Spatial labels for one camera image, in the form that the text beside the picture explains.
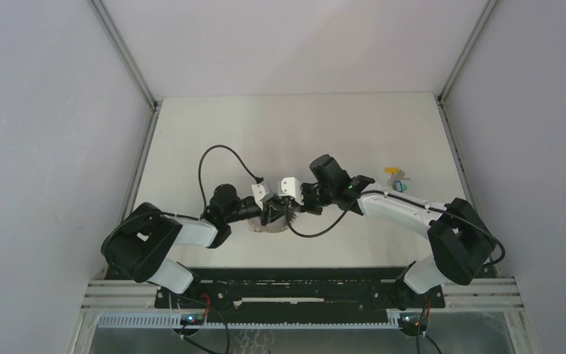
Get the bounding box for aluminium frame post right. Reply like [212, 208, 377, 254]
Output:
[436, 0, 501, 267]

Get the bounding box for right green circuit board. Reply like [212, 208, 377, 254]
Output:
[398, 315, 429, 329]

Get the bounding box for aluminium frame post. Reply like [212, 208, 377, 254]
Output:
[436, 0, 501, 267]
[87, 0, 160, 218]

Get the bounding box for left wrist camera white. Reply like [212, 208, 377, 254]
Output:
[251, 181, 273, 204]

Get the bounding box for white slotted cable duct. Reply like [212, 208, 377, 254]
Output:
[97, 313, 400, 330]

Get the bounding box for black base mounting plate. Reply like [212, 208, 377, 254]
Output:
[180, 267, 446, 310]

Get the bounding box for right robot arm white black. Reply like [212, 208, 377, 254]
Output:
[278, 154, 506, 307]

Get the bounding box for aluminium frame post left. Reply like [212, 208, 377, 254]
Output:
[87, 0, 160, 218]

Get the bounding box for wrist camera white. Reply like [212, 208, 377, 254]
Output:
[251, 181, 273, 204]
[277, 177, 303, 205]

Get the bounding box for left green circuit board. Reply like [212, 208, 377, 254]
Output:
[180, 314, 206, 327]

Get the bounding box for green circuit board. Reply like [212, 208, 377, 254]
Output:
[180, 314, 206, 327]
[398, 315, 429, 329]

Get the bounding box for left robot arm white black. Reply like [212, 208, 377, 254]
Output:
[101, 184, 293, 308]

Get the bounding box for left black camera cable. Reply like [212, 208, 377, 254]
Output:
[198, 144, 265, 216]

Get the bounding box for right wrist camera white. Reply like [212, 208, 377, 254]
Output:
[277, 177, 303, 205]

